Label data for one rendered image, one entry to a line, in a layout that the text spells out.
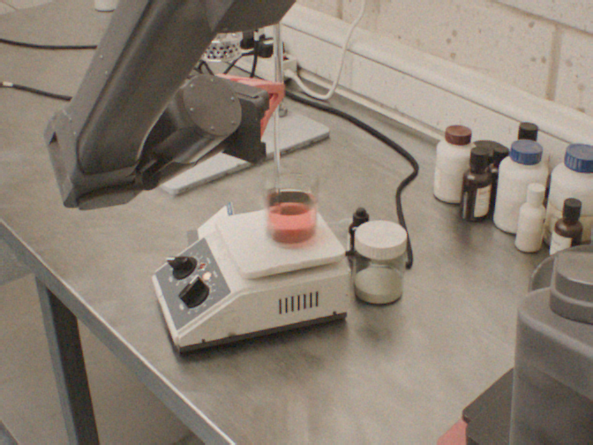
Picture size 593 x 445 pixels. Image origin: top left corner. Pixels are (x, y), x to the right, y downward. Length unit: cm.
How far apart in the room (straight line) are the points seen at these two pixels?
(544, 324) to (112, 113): 40
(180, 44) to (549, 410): 34
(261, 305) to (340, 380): 12
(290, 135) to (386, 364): 54
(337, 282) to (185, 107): 34
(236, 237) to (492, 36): 55
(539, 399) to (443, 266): 84
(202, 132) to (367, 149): 68
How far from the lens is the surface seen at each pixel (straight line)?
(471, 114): 138
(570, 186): 115
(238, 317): 98
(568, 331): 29
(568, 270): 31
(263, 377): 96
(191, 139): 75
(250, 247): 100
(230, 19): 46
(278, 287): 97
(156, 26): 53
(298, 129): 144
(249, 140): 86
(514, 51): 136
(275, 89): 93
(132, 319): 105
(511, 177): 118
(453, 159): 124
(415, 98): 145
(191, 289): 98
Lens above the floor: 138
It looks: 31 degrees down
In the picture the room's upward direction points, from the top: straight up
